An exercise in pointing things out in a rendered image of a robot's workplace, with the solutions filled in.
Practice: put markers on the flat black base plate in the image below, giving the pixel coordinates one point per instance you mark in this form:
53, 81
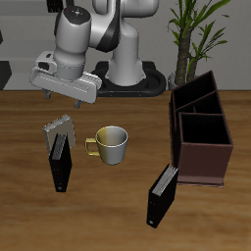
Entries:
150, 83

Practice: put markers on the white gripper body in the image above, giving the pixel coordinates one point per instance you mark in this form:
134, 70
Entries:
70, 84

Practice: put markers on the black book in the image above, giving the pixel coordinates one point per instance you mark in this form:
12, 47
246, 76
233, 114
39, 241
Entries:
61, 166
161, 197

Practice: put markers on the green pot plant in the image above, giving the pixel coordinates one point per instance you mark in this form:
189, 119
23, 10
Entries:
192, 39

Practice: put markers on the pale yellow book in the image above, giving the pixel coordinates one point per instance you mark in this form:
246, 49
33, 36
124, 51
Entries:
65, 129

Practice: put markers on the dark wall fixture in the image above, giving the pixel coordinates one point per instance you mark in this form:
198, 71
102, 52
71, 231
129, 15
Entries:
55, 5

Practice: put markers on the dark brown desk caddy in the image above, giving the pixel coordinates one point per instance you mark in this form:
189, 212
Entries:
202, 143

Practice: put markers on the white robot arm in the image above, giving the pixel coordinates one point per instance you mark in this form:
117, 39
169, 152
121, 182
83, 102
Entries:
124, 49

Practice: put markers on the dark object at wall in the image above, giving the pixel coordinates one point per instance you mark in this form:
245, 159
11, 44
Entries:
4, 73

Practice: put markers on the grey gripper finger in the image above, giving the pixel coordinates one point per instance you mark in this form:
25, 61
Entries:
47, 94
78, 104

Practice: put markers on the yellow and white mug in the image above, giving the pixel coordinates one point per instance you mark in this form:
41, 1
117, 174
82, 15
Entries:
111, 145

